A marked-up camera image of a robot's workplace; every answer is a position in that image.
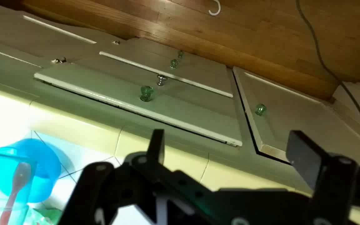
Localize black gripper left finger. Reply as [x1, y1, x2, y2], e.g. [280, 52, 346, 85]
[146, 129, 165, 164]

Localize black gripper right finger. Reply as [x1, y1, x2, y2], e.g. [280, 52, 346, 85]
[286, 130, 357, 197]

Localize lower drawer with green knob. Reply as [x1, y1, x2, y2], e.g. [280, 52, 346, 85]
[33, 52, 242, 147]

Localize drawer with green knob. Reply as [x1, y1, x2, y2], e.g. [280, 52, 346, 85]
[100, 39, 232, 98]
[33, 52, 242, 147]

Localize lower cabinet door green knob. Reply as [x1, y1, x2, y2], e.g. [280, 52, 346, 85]
[232, 68, 360, 164]

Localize blue plastic bowl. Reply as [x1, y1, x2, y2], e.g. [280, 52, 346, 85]
[12, 139, 72, 203]

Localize green snack bag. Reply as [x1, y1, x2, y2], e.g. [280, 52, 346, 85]
[31, 208, 62, 225]

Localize red spoon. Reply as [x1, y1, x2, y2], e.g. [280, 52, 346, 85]
[0, 163, 31, 225]

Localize teal plastic pitcher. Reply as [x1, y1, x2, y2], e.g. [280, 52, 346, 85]
[0, 147, 37, 225]

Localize black power cable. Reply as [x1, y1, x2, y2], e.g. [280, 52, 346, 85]
[295, 0, 360, 137]

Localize white wall hook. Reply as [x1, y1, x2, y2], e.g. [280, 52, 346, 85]
[207, 0, 221, 17]

